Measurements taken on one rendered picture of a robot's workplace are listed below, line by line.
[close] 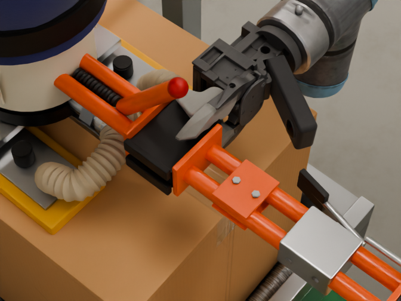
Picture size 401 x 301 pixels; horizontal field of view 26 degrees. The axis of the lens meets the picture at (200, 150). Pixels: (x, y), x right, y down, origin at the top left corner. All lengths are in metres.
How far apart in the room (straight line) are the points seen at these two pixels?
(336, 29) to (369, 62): 1.41
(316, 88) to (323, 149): 1.08
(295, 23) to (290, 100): 0.11
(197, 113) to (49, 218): 0.25
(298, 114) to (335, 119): 1.36
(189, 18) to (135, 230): 0.81
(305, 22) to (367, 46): 1.48
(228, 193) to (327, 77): 0.33
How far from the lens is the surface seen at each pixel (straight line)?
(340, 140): 2.37
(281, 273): 1.54
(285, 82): 1.06
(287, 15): 1.11
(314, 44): 1.11
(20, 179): 1.15
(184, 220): 1.12
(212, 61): 1.07
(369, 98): 2.46
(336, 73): 1.25
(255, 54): 1.10
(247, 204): 0.97
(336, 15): 1.14
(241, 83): 1.02
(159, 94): 0.95
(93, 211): 1.14
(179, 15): 1.82
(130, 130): 1.01
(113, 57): 1.25
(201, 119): 0.99
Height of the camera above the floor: 1.93
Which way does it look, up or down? 56 degrees down
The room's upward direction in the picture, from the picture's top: straight up
